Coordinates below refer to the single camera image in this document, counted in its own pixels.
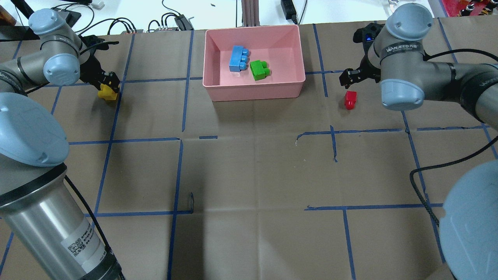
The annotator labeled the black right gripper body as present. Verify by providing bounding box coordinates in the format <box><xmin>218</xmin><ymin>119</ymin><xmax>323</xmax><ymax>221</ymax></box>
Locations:
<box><xmin>352</xmin><ymin>23</ymin><xmax>384</xmax><ymax>83</ymax></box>

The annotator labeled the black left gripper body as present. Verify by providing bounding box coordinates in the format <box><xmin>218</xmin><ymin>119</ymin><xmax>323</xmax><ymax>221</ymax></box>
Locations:
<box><xmin>79</xmin><ymin>35</ymin><xmax>119</xmax><ymax>87</ymax></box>

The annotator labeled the yellow toy block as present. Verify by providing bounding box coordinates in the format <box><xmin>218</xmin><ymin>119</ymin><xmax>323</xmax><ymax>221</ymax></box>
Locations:
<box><xmin>97</xmin><ymin>84</ymin><xmax>119</xmax><ymax>101</ymax></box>

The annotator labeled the red toy block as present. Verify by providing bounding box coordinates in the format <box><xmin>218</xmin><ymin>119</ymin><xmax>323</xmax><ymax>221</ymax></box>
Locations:
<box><xmin>344</xmin><ymin>91</ymin><xmax>357</xmax><ymax>110</ymax></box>

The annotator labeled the green toy block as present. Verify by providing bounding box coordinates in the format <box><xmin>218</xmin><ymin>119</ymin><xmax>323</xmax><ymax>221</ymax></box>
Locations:
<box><xmin>249</xmin><ymin>60</ymin><xmax>271</xmax><ymax>81</ymax></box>

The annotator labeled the blue toy block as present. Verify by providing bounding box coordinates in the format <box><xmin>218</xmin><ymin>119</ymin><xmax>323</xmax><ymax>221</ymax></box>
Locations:
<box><xmin>229</xmin><ymin>45</ymin><xmax>250</xmax><ymax>72</ymax></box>

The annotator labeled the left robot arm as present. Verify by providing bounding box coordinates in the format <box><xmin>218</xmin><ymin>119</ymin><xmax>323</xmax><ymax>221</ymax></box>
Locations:
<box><xmin>0</xmin><ymin>9</ymin><xmax>125</xmax><ymax>280</ymax></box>

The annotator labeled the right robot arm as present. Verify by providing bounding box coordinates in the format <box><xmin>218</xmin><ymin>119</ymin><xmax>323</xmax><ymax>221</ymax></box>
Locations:
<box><xmin>339</xmin><ymin>3</ymin><xmax>498</xmax><ymax>280</ymax></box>

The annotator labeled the pink plastic box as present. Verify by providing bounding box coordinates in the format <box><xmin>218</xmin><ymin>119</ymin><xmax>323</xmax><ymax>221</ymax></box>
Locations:
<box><xmin>202</xmin><ymin>25</ymin><xmax>305</xmax><ymax>102</ymax></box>

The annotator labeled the grey usb hub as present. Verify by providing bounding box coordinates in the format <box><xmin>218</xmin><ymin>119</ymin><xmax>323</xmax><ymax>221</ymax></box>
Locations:
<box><xmin>175</xmin><ymin>14</ymin><xmax>194</xmax><ymax>31</ymax></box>
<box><xmin>147</xmin><ymin>26</ymin><xmax>167</xmax><ymax>33</ymax></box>

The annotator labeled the black power adapter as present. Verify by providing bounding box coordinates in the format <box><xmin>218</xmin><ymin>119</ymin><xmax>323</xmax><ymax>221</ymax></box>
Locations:
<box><xmin>280</xmin><ymin>0</ymin><xmax>297</xmax><ymax>23</ymax></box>

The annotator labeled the brown paper table cover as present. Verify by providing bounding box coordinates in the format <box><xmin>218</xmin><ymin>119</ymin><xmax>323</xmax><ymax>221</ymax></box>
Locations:
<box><xmin>30</xmin><ymin>21</ymin><xmax>497</xmax><ymax>280</ymax></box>

